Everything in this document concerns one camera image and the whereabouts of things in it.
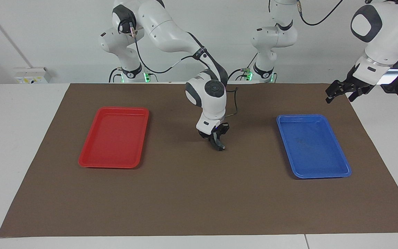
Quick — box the blue plastic tray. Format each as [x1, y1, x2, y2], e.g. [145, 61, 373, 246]
[276, 114, 352, 179]

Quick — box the brown paper mat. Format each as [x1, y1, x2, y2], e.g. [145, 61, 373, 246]
[0, 83, 398, 238]

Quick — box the red plastic tray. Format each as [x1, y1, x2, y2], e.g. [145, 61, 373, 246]
[78, 107, 150, 169]

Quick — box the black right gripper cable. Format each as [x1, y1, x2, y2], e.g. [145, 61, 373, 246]
[118, 19, 238, 117]

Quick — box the black left base cable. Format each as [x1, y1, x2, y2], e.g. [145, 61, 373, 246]
[227, 54, 257, 82]

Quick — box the black base cable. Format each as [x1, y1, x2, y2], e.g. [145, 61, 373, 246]
[227, 54, 257, 82]
[108, 67, 122, 83]

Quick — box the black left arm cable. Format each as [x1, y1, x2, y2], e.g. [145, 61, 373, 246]
[297, 0, 344, 27]

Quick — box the black right base cable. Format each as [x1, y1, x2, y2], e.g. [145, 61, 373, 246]
[108, 67, 122, 83]

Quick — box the white wall socket box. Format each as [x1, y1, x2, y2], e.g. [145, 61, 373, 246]
[13, 67, 52, 84]

